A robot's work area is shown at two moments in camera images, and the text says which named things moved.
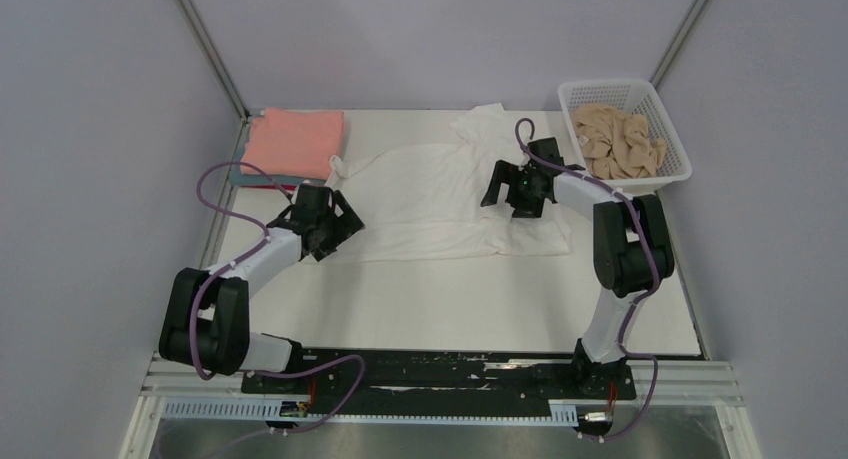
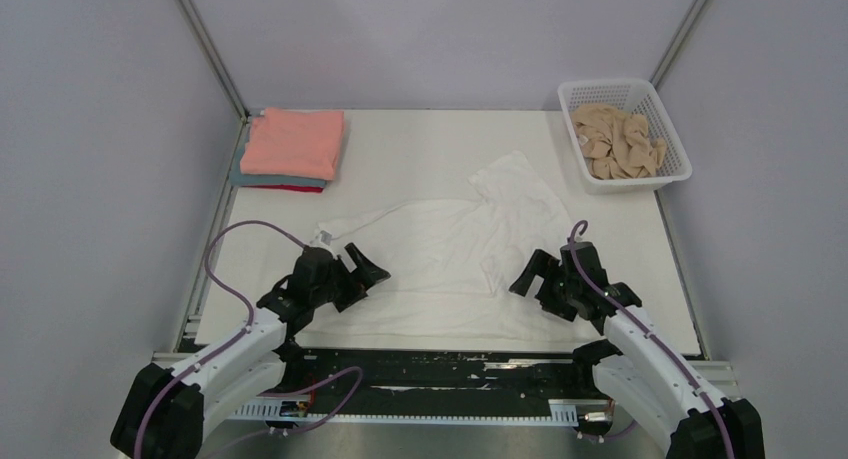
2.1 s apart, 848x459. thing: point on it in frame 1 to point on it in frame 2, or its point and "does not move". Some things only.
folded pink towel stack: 295,143 does not move
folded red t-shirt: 284,186 does not move
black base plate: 443,383 does not move
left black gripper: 346,225 to 366,274
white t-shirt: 424,202 to 453,264
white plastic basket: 623,133 does not move
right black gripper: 505,172 to 540,264
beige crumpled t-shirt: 615,144 does not move
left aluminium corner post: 205,40 does not move
